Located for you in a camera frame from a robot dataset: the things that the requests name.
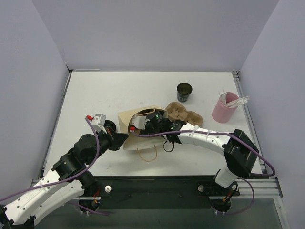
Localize beige paper bag with handles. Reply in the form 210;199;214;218
118;105;168;153

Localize purple cable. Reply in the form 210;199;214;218
130;127;276;215
0;118;110;217

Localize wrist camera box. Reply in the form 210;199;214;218
129;115;148;132
86;114;106;133

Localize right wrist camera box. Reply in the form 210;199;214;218
129;115;148;132

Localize stack of black cup lids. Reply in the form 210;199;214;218
104;120;116;131

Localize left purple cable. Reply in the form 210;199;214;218
0;118;110;217

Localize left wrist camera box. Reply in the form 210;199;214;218
86;114;106;133

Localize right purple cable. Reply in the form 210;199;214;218
130;127;276;215

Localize aluminium frame rail front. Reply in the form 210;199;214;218
26;177;284;200

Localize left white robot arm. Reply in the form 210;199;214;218
0;128;128;229

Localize pink cylindrical utensil holder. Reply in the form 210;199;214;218
212;92;239;124

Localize white plastic cutlery piece upright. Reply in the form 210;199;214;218
219;88;227;106

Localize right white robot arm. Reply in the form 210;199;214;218
135;109;258;195

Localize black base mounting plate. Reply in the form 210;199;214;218
79;175;240;211

